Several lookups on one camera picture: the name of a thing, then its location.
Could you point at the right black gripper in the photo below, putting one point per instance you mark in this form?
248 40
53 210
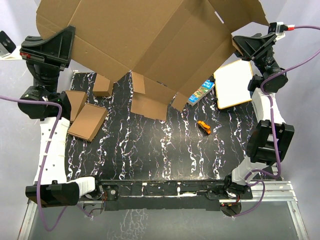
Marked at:
247 47

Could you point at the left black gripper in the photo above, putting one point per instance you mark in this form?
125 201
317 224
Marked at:
57 48

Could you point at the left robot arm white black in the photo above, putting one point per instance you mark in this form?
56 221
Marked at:
51 187

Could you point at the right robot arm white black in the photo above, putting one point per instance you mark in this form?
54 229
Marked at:
271 138

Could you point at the folded brown cardboard box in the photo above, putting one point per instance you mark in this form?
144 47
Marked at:
88 122

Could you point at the blue Treehouse book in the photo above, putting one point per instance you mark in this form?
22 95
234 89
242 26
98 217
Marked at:
201 92

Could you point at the orange toy car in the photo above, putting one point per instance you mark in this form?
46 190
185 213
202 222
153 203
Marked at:
206 128

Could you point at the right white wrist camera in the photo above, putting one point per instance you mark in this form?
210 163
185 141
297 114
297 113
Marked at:
279 29

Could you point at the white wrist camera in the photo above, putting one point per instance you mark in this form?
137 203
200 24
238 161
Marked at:
8 49
279 29

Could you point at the white board yellow frame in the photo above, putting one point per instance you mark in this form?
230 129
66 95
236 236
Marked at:
231 84

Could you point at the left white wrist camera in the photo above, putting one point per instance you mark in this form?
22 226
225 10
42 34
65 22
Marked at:
8 49

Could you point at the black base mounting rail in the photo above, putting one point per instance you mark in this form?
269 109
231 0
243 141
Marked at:
208 194

